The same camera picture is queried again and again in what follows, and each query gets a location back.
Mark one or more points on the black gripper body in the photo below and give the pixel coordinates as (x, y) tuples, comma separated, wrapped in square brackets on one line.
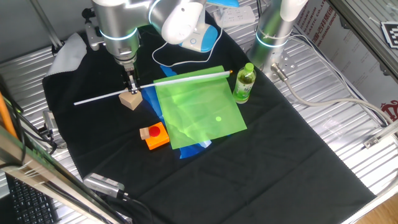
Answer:
[(130, 73)]

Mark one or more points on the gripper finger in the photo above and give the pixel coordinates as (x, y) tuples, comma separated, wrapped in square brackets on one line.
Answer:
[(128, 82), (135, 87)]

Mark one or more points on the green flag white pole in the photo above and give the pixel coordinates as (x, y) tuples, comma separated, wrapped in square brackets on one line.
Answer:
[(199, 109)]

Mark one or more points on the large wooden cube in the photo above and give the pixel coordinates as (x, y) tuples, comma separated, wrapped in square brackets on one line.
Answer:
[(132, 101)]

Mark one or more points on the small white block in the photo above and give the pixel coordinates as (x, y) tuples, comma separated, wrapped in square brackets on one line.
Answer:
[(144, 133)]

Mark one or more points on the orange box red button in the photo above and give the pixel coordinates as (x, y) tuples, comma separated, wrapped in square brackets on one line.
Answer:
[(158, 141)]

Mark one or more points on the blue white desk lamp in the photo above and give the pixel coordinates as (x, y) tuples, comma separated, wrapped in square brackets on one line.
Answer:
[(205, 39)]

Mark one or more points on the green tea bottle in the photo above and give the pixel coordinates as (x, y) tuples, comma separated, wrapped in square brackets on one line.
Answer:
[(244, 87)]

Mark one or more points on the white power strip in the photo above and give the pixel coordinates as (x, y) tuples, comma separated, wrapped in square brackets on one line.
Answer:
[(239, 15)]

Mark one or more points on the orange pole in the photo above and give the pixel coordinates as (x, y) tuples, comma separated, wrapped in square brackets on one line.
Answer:
[(5, 115)]

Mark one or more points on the black keyboard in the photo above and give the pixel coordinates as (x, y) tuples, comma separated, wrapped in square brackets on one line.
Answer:
[(31, 202)]

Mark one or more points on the black cloth blue print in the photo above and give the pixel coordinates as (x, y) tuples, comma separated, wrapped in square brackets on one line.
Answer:
[(280, 171)]

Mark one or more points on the white board red lettering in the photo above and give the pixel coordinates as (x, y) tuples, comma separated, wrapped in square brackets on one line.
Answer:
[(342, 46)]

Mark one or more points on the aluminium profile beam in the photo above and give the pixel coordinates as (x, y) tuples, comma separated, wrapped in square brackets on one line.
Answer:
[(367, 31)]

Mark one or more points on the black white marker tag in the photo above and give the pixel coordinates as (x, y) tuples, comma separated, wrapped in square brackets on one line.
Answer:
[(391, 34)]

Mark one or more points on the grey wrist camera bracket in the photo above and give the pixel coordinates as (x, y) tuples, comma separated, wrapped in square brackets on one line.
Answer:
[(92, 34)]

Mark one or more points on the aluminium frame post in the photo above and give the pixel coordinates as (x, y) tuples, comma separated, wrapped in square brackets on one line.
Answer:
[(46, 21)]

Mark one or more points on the silver ribbed camera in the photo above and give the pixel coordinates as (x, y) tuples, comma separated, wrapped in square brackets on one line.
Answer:
[(102, 183)]

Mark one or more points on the aluminium desk frame rail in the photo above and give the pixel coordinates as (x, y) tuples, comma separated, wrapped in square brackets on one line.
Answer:
[(46, 177)]

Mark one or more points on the metal angle bracket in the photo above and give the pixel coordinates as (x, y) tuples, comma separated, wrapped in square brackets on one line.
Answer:
[(377, 138)]

